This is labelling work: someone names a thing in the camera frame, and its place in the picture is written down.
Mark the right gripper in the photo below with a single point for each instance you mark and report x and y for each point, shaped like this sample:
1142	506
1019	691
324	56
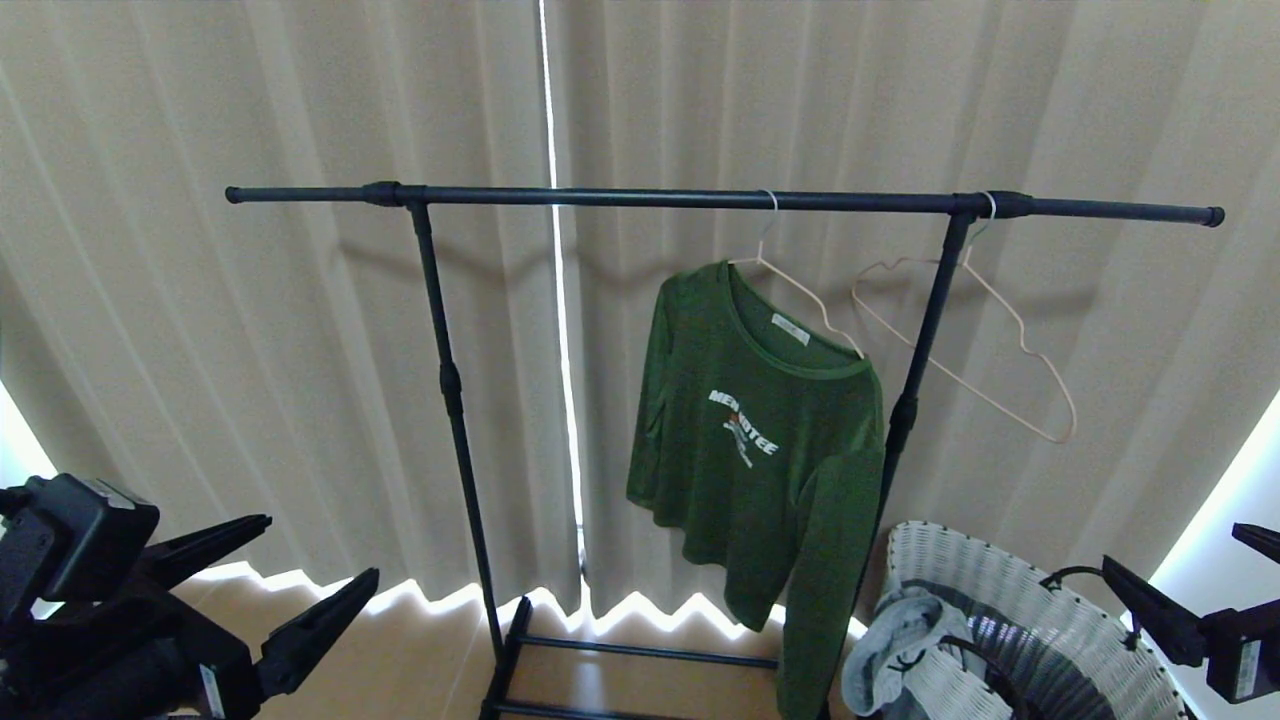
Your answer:
1250	650

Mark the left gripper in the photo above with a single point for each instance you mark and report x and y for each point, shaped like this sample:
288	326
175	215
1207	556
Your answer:
120	670

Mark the pale grey shorts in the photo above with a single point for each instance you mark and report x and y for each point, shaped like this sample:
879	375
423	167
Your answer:
890	640

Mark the pink clothes hanger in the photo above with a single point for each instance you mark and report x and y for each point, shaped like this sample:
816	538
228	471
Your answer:
800	293
960	375

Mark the green printed t-shirt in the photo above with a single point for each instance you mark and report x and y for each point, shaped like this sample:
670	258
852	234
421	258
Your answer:
750	500

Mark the white laundry basket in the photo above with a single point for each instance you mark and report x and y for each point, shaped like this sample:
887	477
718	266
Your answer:
940	560

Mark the black clothes rack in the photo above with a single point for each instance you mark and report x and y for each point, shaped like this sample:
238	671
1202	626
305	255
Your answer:
700	199

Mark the beige curtain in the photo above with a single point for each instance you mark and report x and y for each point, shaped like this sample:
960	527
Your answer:
300	300

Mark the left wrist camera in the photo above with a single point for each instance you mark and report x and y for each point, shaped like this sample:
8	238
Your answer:
70	530

